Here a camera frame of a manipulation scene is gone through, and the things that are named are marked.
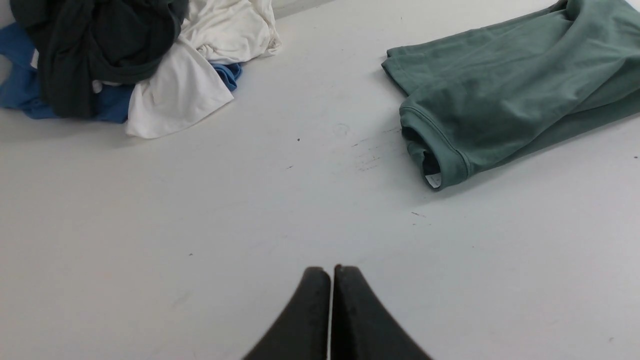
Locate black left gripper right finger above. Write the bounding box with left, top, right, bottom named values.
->
left=331, top=265, right=431, bottom=360

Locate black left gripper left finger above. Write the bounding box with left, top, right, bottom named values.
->
left=244, top=267, right=332, bottom=360

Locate green long-sleeve top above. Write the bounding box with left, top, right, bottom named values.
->
left=381, top=0, right=640, bottom=191

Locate white crumpled garment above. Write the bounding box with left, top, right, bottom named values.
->
left=125, top=0, right=282, bottom=140

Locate blue crumpled garment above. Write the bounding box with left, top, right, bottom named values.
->
left=1, top=23, right=242, bottom=139

